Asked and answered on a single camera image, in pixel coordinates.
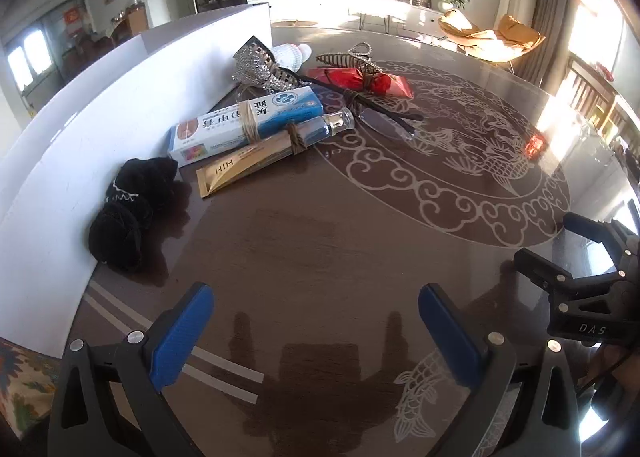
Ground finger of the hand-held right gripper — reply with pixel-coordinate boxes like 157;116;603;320
514;248;628;300
562;211;640;258

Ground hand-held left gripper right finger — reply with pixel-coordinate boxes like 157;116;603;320
418;283;583;457

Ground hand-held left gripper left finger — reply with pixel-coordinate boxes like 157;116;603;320
47;282;216;457

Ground black velvet scrunchie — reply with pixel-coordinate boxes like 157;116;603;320
89;200;155;273
105;157;180;210

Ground gold tube package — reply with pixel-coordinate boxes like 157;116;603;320
196;130;301;199

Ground blue white ointment box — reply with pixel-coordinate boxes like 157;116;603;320
167;86;325;168

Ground black rimless eyeglasses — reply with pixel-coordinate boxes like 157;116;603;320
300;74;425;140

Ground white storage box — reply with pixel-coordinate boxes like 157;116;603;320
0;2;273;363

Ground clear glass spray bottle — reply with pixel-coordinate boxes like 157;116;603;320
287;107;356;150

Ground shiny red candy packet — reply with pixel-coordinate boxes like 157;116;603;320
306;66;366;93

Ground brown patterned desktop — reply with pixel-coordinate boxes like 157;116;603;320
65;20;640;457

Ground dark wooden slatted chair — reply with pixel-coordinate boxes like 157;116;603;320
565;54;618;118

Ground floral cushion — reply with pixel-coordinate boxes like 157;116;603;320
0;337;63;440

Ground orange lounge chair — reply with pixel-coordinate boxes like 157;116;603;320
438;8;488;50
475;14;547;63

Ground grey curtain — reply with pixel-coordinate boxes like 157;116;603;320
520;0;586;88

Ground red gold-print gift packet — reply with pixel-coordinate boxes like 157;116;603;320
367;72;415;99

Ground rhinestone bow hair clip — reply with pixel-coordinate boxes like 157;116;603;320
232;36;301;93

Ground brown claw hair clip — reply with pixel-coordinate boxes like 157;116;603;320
316;42;383;83

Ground white television console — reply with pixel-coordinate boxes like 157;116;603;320
267;0;451;38

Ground white knitted glove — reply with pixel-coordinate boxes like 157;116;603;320
272;43;312;72

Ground black cable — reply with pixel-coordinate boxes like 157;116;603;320
575;349;633;400

